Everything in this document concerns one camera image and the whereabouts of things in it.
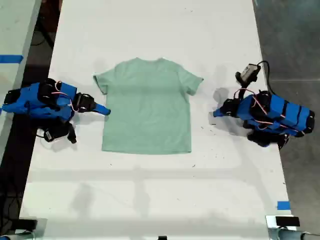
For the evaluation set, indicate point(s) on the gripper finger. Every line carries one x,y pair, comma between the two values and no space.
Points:
220,113
224,105
100,112
98,106

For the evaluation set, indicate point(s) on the pale green T-shirt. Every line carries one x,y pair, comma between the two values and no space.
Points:
147,107

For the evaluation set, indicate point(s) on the long blue tape strip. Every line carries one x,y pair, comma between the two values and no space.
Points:
10,58

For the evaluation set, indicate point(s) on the pale side table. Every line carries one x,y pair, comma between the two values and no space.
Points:
15,25

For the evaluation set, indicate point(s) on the short blue tape strip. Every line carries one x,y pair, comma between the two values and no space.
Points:
283,205

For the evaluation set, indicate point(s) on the silver metal plate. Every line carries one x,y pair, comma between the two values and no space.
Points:
270,221

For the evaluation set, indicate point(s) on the small black box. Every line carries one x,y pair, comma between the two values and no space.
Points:
27,224
287,221

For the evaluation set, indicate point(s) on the grey tube clamp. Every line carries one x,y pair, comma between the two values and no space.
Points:
287,235

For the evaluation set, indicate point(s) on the black camera stalk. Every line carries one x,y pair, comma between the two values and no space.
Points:
239,78
72,135

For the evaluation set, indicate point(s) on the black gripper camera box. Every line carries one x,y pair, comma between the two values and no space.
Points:
250,71
52,135

